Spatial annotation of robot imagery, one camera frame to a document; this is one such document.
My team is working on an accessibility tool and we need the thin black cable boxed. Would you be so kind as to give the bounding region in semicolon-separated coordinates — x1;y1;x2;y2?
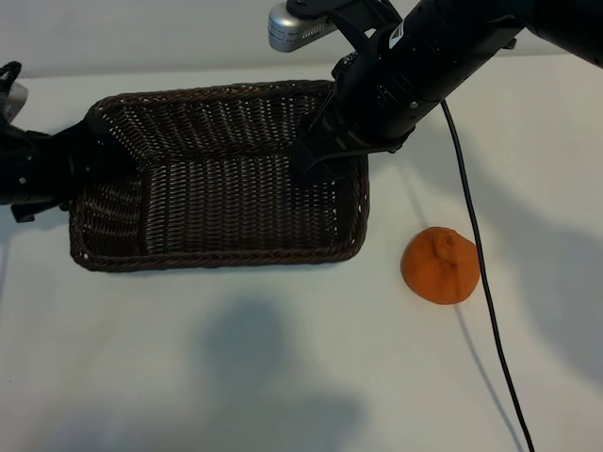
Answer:
440;98;536;452

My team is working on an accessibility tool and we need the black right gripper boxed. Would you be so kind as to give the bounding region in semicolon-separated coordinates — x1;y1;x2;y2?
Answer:
289;54;418;184

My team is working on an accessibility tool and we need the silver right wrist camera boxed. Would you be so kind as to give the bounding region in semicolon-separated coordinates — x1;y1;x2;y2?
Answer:
267;0;338;53

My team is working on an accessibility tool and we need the dark brown woven basket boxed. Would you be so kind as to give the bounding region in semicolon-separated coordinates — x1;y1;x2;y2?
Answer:
69;79;371;274

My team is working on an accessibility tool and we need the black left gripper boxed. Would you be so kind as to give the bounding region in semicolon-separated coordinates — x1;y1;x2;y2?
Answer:
0;120;142;223

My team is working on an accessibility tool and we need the orange mandarin fruit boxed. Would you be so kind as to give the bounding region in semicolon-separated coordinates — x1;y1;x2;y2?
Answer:
400;225;481;306

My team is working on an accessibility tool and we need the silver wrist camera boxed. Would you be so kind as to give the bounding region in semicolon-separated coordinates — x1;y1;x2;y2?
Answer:
267;0;338;53
0;60;29;124

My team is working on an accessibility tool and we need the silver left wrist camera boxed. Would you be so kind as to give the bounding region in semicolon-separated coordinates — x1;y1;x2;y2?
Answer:
0;60;29;124

